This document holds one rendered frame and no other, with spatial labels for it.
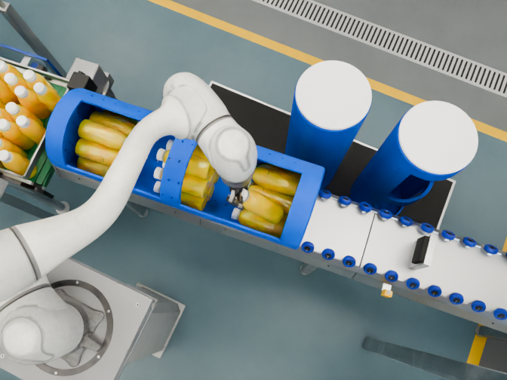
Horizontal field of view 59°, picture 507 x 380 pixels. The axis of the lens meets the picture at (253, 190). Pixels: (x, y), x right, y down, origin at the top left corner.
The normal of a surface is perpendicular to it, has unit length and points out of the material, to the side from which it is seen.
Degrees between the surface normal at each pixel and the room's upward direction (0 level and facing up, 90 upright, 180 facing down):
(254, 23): 0
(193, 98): 20
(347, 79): 0
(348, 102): 0
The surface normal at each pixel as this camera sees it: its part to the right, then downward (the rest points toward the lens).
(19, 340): 0.02, -0.10
